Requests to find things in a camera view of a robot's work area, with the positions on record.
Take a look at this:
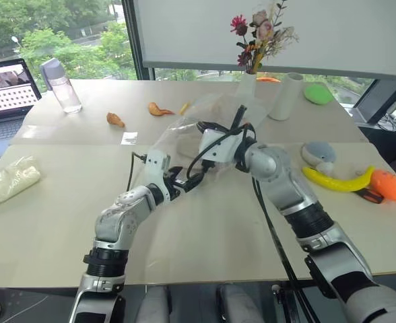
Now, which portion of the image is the toy fried chicken piece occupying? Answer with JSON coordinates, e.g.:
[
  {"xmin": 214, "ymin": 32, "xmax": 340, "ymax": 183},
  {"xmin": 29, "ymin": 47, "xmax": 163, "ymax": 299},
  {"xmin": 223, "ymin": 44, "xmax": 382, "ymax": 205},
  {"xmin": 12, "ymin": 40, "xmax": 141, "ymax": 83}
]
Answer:
[{"xmin": 106, "ymin": 111, "xmax": 126, "ymax": 129}]

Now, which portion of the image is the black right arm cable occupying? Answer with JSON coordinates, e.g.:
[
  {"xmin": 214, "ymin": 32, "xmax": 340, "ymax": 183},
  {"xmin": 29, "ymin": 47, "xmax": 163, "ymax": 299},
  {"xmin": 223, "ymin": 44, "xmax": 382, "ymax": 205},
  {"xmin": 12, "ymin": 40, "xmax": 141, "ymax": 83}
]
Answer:
[{"xmin": 186, "ymin": 122, "xmax": 320, "ymax": 323}]

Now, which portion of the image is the orange plush toy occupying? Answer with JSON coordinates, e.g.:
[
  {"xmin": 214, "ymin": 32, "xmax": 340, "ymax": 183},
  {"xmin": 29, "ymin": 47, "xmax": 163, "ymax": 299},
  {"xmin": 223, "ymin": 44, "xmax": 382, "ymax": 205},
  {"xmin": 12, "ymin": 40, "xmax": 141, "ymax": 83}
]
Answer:
[{"xmin": 368, "ymin": 169, "xmax": 396, "ymax": 205}]

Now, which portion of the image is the white cylinder roll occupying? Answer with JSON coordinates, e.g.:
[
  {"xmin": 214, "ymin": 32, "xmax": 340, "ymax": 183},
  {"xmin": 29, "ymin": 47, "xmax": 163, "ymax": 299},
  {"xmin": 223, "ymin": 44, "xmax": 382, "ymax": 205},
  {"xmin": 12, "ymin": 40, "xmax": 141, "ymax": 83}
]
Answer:
[{"xmin": 267, "ymin": 71, "xmax": 305, "ymax": 122}]

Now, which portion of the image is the small printed paper card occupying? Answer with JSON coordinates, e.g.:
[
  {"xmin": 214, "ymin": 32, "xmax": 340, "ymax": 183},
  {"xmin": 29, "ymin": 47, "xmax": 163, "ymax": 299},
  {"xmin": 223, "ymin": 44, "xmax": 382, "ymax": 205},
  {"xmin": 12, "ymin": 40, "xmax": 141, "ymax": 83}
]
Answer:
[{"xmin": 121, "ymin": 131, "xmax": 139, "ymax": 146}]

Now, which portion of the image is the white vase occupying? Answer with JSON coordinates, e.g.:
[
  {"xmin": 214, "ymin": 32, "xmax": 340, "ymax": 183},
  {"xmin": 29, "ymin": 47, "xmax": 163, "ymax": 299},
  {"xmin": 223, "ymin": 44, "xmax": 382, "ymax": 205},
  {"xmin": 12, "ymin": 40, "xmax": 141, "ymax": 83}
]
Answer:
[{"xmin": 234, "ymin": 71, "xmax": 259, "ymax": 102}]

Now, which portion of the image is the yellow toy banana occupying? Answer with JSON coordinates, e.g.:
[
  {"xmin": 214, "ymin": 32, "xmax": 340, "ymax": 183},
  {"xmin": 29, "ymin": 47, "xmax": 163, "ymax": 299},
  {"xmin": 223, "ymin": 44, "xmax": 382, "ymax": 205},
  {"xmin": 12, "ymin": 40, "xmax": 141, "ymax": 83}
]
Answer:
[{"xmin": 301, "ymin": 164, "xmax": 376, "ymax": 193}]

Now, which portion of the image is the green round plush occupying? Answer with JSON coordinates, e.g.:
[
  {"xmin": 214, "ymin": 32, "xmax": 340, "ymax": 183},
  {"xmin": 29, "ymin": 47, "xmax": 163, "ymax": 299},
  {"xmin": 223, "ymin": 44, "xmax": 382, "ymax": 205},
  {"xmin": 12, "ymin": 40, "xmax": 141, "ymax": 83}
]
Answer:
[{"xmin": 302, "ymin": 83, "xmax": 333, "ymax": 107}]

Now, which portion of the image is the open laptop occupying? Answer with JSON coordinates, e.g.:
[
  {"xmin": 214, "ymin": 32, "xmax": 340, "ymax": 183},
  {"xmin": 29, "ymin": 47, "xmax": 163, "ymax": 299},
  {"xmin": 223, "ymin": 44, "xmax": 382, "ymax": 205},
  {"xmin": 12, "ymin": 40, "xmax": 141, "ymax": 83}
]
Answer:
[{"xmin": 0, "ymin": 58, "xmax": 43, "ymax": 163}]

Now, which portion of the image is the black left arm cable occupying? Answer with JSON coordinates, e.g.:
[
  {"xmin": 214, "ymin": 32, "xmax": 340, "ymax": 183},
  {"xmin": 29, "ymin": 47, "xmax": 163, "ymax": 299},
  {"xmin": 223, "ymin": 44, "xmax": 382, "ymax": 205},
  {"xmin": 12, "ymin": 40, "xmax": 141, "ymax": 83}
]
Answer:
[{"xmin": 127, "ymin": 151, "xmax": 148, "ymax": 191}]

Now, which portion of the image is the red black utility knife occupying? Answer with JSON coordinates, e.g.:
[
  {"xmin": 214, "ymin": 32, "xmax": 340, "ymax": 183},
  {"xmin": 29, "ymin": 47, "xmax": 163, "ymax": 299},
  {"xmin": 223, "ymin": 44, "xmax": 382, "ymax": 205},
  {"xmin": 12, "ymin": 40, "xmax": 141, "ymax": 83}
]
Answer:
[{"xmin": 355, "ymin": 188, "xmax": 385, "ymax": 205}]

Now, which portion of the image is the clear plastic bag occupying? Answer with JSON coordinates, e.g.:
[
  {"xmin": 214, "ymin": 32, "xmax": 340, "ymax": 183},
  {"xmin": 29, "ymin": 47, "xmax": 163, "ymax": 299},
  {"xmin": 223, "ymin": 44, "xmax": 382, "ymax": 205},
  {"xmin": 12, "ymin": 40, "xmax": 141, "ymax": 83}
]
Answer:
[{"xmin": 133, "ymin": 93, "xmax": 273, "ymax": 266}]

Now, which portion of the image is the grey plush whale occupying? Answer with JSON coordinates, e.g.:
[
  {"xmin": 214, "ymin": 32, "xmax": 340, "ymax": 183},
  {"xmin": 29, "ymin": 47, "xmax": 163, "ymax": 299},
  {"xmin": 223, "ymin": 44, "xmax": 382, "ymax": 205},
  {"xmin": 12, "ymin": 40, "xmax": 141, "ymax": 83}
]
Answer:
[{"xmin": 300, "ymin": 141, "xmax": 337, "ymax": 173}]

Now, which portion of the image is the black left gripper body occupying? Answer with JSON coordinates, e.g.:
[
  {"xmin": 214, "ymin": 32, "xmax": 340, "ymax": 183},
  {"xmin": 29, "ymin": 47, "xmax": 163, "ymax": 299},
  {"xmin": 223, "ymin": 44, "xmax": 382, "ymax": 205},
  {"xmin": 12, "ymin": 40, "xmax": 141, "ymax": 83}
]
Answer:
[{"xmin": 163, "ymin": 176, "xmax": 188, "ymax": 203}]

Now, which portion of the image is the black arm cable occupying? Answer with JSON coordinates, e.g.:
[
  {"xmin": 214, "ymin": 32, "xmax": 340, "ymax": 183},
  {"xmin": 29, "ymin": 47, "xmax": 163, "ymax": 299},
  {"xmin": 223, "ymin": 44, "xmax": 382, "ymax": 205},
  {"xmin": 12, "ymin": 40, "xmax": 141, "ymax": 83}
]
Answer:
[
  {"xmin": 186, "ymin": 122, "xmax": 320, "ymax": 323},
  {"xmin": 127, "ymin": 151, "xmax": 148, "ymax": 191}
]

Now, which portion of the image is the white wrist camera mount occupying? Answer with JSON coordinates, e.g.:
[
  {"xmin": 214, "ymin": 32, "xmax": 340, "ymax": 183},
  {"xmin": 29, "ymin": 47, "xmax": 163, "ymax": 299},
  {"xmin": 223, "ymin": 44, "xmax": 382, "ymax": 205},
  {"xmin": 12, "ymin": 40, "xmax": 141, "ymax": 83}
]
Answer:
[
  {"xmin": 143, "ymin": 149, "xmax": 171, "ymax": 180},
  {"xmin": 198, "ymin": 129, "xmax": 244, "ymax": 165}
]

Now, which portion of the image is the white roller blind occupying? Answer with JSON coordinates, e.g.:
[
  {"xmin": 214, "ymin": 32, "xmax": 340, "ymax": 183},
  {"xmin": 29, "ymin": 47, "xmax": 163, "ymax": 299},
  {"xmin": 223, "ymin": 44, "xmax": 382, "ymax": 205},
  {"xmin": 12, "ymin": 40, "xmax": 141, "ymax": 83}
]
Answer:
[{"xmin": 133, "ymin": 0, "xmax": 396, "ymax": 81}]

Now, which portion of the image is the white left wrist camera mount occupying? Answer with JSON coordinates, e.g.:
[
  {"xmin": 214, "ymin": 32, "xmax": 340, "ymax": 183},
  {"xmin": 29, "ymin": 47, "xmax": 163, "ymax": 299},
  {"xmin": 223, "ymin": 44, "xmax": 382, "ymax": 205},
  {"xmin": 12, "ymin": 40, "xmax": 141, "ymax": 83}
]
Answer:
[{"xmin": 143, "ymin": 149, "xmax": 171, "ymax": 180}]

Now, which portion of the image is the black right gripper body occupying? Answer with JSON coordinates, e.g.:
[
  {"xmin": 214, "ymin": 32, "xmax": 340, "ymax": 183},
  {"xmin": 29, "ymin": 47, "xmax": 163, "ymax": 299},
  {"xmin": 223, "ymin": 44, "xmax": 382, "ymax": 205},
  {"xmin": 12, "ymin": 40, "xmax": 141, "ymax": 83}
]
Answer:
[{"xmin": 205, "ymin": 121, "xmax": 236, "ymax": 135}]

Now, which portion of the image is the clear water bottle grey lid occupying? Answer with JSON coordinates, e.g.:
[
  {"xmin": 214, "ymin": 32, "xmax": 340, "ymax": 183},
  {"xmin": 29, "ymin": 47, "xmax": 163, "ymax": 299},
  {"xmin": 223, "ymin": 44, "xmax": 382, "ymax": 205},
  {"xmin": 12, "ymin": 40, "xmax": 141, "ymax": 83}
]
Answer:
[{"xmin": 39, "ymin": 57, "xmax": 83, "ymax": 114}]

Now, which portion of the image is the dark framed panel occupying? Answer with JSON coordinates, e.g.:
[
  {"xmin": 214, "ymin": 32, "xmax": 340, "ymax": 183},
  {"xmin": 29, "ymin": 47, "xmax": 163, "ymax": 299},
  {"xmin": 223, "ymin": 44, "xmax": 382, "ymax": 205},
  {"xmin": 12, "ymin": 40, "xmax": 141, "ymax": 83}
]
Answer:
[{"xmin": 352, "ymin": 78, "xmax": 396, "ymax": 126}]

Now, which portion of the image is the bag of white grains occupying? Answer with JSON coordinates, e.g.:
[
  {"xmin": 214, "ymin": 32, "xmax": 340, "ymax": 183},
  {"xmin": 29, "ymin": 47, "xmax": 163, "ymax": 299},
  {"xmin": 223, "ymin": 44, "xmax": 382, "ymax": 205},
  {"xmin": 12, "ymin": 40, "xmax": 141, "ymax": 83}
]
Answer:
[{"xmin": 0, "ymin": 155, "xmax": 41, "ymax": 207}]

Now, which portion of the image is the orange toy shrimp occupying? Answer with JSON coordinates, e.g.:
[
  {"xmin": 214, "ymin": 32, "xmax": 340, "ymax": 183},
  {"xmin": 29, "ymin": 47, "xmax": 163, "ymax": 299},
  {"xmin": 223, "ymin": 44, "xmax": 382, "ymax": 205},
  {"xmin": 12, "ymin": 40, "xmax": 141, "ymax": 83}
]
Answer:
[{"xmin": 147, "ymin": 101, "xmax": 176, "ymax": 118}]

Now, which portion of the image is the dried flower bouquet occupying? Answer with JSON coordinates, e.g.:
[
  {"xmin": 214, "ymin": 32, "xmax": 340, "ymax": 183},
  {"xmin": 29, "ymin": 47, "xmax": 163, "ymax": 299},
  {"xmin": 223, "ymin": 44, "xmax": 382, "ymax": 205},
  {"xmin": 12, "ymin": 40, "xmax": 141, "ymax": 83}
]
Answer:
[{"xmin": 230, "ymin": 0, "xmax": 300, "ymax": 75}]

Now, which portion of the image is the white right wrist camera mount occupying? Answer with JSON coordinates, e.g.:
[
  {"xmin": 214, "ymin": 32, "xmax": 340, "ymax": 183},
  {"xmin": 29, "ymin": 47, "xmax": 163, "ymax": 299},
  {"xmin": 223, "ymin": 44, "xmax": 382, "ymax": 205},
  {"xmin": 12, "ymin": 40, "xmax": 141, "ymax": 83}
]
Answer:
[{"xmin": 198, "ymin": 129, "xmax": 244, "ymax": 165}]

